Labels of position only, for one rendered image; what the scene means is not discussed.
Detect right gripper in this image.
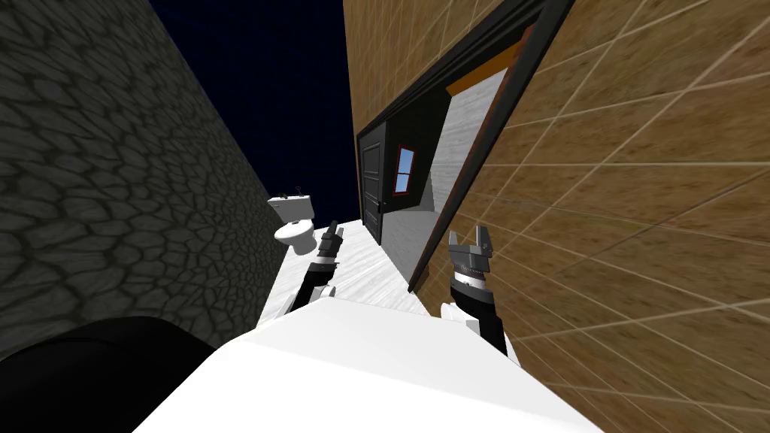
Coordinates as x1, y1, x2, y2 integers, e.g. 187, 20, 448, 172
447, 225, 495, 276

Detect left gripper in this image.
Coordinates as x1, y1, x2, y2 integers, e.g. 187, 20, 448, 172
316, 220, 347, 262

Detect white toilet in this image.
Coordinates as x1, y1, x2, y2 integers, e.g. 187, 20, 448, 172
267, 187, 319, 256

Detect black panelled door leaf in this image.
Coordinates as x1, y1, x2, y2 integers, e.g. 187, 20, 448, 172
358, 122, 388, 247

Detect red framed window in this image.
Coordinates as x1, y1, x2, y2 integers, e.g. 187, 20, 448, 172
393, 144, 418, 198

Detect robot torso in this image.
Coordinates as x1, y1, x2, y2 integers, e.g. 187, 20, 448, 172
131, 297, 605, 433

